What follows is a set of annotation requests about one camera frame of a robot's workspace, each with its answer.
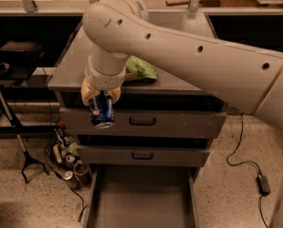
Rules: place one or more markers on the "brown cup on floor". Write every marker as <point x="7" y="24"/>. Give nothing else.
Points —
<point x="81" y="173"/>

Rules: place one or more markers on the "green chip bag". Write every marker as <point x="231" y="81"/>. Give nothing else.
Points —
<point x="137" y="69"/>

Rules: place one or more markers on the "pile of snacks on floor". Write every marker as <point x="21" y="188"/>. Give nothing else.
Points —
<point x="64" y="150"/>

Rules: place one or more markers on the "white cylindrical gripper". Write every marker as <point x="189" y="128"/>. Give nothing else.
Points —
<point x="103" y="80"/>

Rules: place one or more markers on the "blue pepsi can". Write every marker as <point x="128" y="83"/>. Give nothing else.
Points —
<point x="101" y="111"/>

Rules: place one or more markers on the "wooden stick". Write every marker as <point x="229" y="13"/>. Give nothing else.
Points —
<point x="171" y="3"/>

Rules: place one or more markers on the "black grabber tool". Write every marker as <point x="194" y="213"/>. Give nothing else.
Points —
<point x="29" y="160"/>

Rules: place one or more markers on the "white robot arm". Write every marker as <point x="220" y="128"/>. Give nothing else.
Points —
<point x="248" y="78"/>

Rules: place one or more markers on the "grey drawer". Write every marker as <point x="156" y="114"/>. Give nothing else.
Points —
<point x="148" y="123"/>
<point x="130" y="196"/>
<point x="143" y="156"/>

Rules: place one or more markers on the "grey drawer cabinet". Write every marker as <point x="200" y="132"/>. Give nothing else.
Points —
<point x="168" y="93"/>

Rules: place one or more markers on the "black power adapter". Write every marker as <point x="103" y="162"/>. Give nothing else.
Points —
<point x="263" y="184"/>

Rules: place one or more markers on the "silver can on floor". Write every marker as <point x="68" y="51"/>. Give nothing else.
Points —
<point x="70" y="180"/>

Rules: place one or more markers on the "grey top drawer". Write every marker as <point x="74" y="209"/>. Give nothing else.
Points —
<point x="148" y="123"/>

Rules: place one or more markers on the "black box on shelf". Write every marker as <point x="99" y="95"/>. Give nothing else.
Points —
<point x="14" y="49"/>

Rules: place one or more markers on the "grey bottom drawer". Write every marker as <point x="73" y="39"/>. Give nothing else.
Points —
<point x="130" y="196"/>

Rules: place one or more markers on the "grey middle drawer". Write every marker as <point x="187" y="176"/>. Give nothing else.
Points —
<point x="143" y="156"/>

